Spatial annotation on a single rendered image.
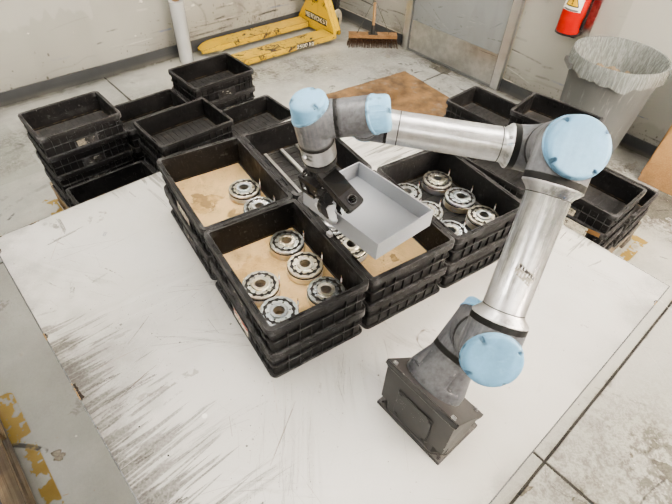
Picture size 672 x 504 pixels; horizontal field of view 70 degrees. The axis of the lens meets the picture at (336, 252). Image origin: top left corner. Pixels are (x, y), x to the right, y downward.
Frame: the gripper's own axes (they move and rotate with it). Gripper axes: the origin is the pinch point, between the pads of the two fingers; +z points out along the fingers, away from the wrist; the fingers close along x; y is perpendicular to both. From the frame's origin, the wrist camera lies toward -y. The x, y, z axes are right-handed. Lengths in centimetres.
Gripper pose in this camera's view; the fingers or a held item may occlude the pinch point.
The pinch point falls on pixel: (338, 219)
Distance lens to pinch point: 117.9
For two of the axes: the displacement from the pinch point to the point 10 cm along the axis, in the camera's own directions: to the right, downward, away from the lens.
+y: -7.1, -5.2, 4.7
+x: -6.9, 6.4, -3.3
